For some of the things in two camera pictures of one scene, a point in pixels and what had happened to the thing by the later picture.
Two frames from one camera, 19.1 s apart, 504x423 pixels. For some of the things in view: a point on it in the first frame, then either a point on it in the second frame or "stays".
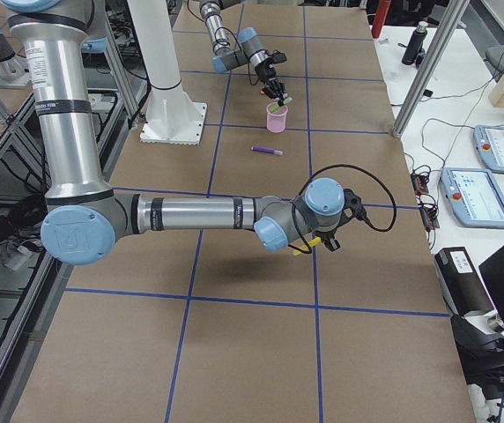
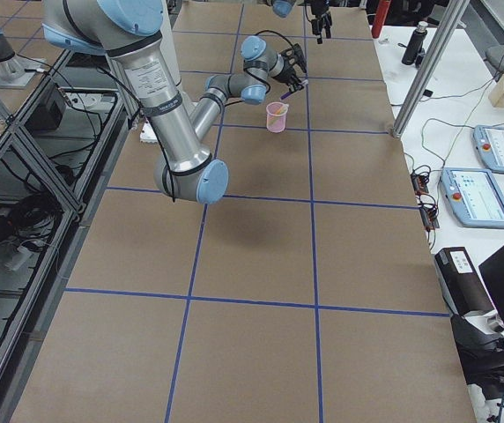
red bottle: x=379 y=19 stays
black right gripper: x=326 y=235 -> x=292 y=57
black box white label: x=462 y=284 stays
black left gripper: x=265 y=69 -> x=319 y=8
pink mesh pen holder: x=276 y=122 stays
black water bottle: x=415 y=43 stays
